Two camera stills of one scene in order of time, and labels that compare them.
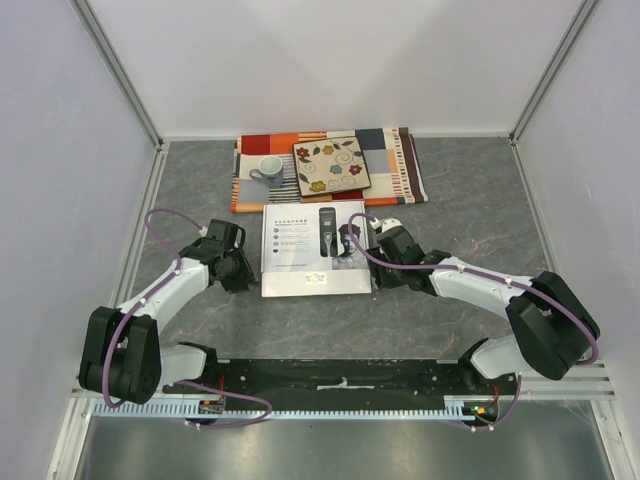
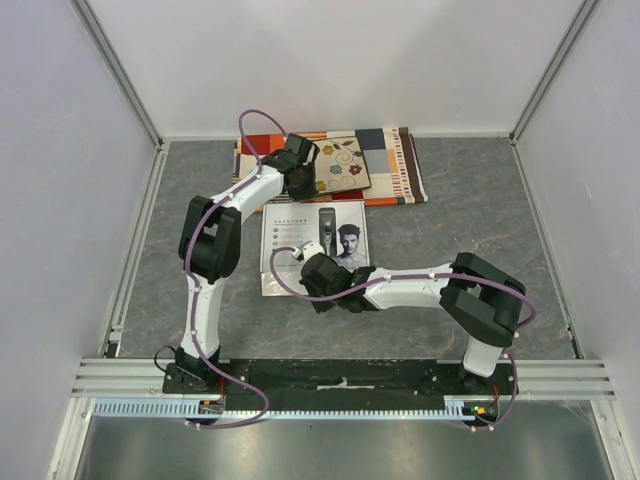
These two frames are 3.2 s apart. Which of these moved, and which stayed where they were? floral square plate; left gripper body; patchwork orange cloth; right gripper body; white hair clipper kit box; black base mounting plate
Moved: left gripper body; right gripper body
Stayed: white hair clipper kit box; patchwork orange cloth; black base mounting plate; floral square plate
